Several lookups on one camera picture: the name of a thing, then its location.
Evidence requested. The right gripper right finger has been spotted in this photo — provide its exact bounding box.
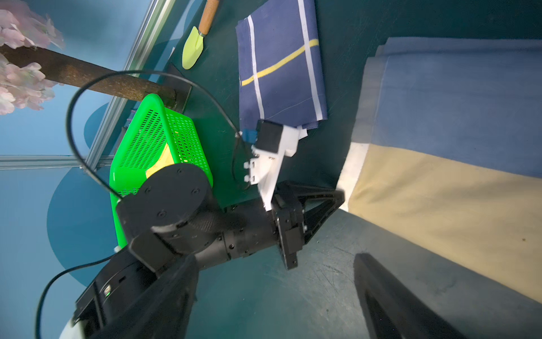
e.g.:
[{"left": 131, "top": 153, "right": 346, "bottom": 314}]
[{"left": 353, "top": 253, "right": 465, "bottom": 338}]

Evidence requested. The yellow cartoon pillowcase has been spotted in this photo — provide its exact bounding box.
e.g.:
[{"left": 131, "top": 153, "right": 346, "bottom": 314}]
[{"left": 145, "top": 144, "right": 174, "bottom": 178}]

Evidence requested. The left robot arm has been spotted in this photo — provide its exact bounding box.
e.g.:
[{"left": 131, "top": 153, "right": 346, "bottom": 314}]
[{"left": 62, "top": 165, "right": 344, "bottom": 338}]

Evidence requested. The pink blossom artificial tree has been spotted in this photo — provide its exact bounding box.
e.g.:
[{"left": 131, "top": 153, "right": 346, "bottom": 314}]
[{"left": 1, "top": 1, "right": 179, "bottom": 115}]

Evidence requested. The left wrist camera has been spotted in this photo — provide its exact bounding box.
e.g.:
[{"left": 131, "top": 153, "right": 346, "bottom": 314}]
[{"left": 244, "top": 120, "right": 308, "bottom": 211}]

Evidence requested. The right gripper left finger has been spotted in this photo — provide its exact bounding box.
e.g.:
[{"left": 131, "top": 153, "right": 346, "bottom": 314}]
[{"left": 93, "top": 255, "right": 199, "bottom": 338}]

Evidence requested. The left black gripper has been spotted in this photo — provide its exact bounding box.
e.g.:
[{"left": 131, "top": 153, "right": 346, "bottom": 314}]
[{"left": 272, "top": 182, "right": 345, "bottom": 270}]

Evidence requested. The navy striped pillowcase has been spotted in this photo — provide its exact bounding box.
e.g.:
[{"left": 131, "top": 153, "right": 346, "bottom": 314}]
[{"left": 236, "top": 1, "right": 327, "bottom": 132}]

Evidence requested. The green plastic basket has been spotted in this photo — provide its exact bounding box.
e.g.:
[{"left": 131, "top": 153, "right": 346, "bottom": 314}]
[{"left": 110, "top": 94, "right": 218, "bottom": 254}]

